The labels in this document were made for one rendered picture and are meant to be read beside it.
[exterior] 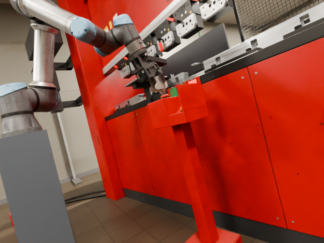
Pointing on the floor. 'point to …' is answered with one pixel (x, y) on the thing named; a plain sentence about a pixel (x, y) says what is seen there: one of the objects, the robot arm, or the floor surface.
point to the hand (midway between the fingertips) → (164, 91)
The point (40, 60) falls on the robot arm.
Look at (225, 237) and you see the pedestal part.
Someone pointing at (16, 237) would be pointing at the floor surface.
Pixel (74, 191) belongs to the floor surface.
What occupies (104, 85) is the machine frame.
